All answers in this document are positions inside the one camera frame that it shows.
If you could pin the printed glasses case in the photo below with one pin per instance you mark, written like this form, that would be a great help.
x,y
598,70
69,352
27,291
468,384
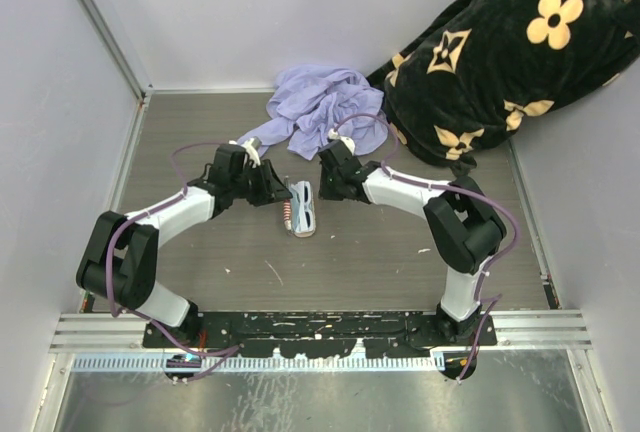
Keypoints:
x,y
287,209

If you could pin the aluminium front rail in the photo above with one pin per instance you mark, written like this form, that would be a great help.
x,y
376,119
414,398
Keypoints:
x,y
520,329

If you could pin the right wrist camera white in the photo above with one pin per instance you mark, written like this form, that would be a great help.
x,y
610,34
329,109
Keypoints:
x,y
348,142

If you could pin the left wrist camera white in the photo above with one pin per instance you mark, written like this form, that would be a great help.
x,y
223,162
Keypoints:
x,y
249,151

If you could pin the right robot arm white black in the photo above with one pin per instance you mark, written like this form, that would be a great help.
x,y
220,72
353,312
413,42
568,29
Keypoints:
x,y
466,230

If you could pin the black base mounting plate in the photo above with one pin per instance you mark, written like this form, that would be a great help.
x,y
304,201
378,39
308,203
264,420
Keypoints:
x,y
322,335

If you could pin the crumpled lavender cloth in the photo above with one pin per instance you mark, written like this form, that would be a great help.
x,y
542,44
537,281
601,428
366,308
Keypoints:
x,y
310,100

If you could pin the black floral plush blanket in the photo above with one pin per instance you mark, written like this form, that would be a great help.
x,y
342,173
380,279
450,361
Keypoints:
x,y
484,67

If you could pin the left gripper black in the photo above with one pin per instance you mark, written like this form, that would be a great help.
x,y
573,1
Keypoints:
x,y
271,187

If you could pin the light blue cleaning cloth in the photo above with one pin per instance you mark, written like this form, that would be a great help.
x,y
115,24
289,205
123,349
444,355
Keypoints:
x,y
303,218

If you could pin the aluminium frame post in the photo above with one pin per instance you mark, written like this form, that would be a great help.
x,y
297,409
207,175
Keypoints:
x,y
103,16

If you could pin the slotted grey cable duct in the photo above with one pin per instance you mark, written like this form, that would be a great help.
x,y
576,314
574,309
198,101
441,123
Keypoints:
x,y
184,363

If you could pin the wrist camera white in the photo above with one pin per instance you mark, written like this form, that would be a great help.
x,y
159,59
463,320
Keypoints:
x,y
249,151
348,142

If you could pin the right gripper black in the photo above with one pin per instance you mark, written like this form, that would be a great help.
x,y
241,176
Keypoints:
x,y
324,192

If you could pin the white frame sunglasses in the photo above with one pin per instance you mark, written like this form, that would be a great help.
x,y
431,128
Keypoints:
x,y
301,191

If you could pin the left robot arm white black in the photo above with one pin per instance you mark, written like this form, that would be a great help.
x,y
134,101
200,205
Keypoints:
x,y
120,260

